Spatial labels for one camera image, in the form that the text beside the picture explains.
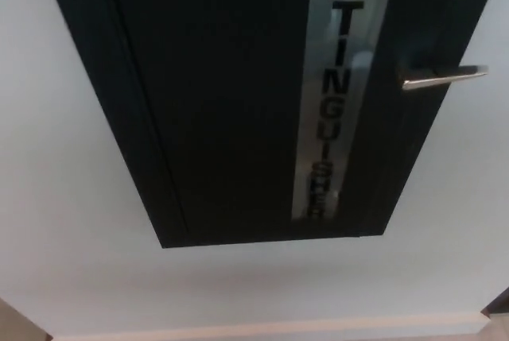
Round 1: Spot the black glass door frame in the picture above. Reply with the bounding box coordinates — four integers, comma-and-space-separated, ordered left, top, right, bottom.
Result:
480, 284, 509, 321

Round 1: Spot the black wall cabinet frame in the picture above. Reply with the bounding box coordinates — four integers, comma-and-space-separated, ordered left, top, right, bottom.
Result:
39, 0, 509, 250

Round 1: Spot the silver door lever handle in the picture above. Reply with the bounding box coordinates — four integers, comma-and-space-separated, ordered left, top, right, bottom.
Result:
398, 63, 490, 92

